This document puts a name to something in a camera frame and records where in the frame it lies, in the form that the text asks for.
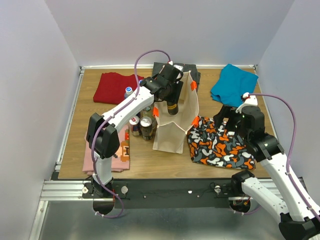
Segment silver top can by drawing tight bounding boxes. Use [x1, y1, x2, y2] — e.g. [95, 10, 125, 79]
[166, 101, 179, 116]
[140, 116, 153, 141]

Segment beige canvas tote bag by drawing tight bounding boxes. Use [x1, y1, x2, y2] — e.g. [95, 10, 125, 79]
[152, 71, 199, 154]

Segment blue cap water bottle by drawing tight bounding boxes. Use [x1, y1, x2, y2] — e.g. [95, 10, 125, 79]
[124, 86, 134, 99]

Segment red top can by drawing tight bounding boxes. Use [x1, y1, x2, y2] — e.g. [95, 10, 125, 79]
[129, 116, 141, 137]

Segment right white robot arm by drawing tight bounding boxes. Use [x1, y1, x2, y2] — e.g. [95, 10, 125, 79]
[213, 104, 320, 240]

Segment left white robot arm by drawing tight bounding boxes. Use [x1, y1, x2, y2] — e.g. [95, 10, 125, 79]
[86, 63, 184, 198]

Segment orange camouflage folded garment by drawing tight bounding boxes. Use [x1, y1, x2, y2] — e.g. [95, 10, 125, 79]
[186, 116, 256, 170]

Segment folded dark grey garment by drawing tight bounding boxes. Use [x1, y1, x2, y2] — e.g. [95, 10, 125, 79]
[151, 62, 201, 84]

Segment folded teal shirt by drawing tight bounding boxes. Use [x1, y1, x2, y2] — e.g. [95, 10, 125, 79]
[210, 64, 259, 107]

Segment folded red shirt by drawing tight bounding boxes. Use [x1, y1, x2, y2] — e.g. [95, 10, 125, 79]
[93, 72, 137, 105]

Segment folded pink graphic shirt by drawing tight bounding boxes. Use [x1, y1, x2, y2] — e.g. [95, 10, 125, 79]
[82, 125, 130, 176]

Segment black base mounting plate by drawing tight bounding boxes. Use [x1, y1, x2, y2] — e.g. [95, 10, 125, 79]
[82, 177, 261, 210]

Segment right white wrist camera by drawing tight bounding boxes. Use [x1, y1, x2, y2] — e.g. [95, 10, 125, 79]
[235, 92, 258, 114]

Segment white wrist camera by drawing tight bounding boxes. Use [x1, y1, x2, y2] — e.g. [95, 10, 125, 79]
[235, 92, 258, 114]
[167, 60, 184, 80]

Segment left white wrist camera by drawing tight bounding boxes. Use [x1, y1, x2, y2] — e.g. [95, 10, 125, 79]
[167, 60, 184, 80]

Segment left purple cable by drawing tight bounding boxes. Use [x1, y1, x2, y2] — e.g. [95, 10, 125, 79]
[90, 50, 173, 186]

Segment aluminium table frame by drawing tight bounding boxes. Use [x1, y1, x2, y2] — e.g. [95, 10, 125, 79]
[30, 66, 282, 240]

